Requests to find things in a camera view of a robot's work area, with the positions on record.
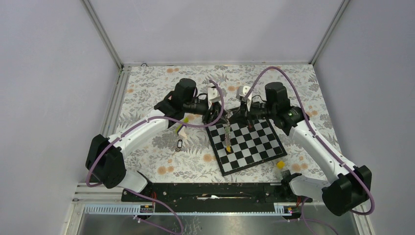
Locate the green purple white toy bricks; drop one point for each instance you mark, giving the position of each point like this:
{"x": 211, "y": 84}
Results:
{"x": 181, "y": 131}

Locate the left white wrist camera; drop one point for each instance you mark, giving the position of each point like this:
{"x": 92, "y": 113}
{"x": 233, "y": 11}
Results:
{"x": 213, "y": 96}

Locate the metal keyring disc with rings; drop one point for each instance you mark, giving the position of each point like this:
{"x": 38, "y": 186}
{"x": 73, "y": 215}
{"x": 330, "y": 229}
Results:
{"x": 227, "y": 128}

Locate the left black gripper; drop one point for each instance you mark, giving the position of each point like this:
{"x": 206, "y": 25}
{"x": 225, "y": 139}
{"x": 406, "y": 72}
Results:
{"x": 210, "y": 114}

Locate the floral patterned table mat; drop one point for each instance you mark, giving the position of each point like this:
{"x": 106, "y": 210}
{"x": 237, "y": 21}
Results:
{"x": 157, "y": 158}

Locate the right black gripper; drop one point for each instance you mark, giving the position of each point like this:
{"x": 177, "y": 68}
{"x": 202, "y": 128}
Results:
{"x": 243, "y": 116}

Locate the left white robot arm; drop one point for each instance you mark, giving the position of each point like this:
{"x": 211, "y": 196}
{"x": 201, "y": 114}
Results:
{"x": 105, "y": 160}

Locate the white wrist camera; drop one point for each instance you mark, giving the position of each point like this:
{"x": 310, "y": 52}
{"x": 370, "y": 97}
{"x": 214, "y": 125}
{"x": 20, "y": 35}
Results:
{"x": 213, "y": 96}
{"x": 244, "y": 94}

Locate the small yellow cube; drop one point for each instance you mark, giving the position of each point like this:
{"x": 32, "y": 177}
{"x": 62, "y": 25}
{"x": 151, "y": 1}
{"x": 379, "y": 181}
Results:
{"x": 280, "y": 165}

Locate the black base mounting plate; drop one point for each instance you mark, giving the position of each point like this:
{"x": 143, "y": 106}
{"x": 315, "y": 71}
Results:
{"x": 204, "y": 195}

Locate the black key tag with key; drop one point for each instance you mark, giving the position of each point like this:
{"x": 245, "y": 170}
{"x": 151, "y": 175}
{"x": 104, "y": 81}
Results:
{"x": 179, "y": 146}

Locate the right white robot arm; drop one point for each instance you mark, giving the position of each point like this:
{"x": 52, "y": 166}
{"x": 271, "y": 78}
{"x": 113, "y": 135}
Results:
{"x": 346, "y": 185}

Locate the white slotted cable duct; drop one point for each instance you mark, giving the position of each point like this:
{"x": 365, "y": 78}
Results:
{"x": 148, "y": 209}

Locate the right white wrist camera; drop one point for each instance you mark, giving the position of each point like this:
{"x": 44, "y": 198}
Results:
{"x": 244, "y": 94}

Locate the black white chessboard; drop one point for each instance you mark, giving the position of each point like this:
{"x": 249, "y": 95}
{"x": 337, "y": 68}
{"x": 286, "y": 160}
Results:
{"x": 249, "y": 146}

